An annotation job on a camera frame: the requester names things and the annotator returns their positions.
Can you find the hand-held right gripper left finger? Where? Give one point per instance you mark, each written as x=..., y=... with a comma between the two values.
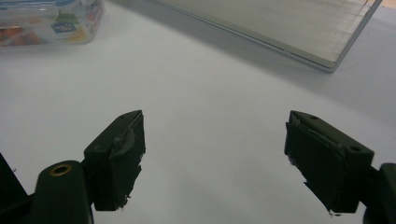
x=115, y=161

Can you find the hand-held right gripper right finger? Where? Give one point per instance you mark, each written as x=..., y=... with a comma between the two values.
x=323, y=165

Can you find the clear plastic storage container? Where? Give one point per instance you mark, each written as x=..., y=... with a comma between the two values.
x=46, y=21

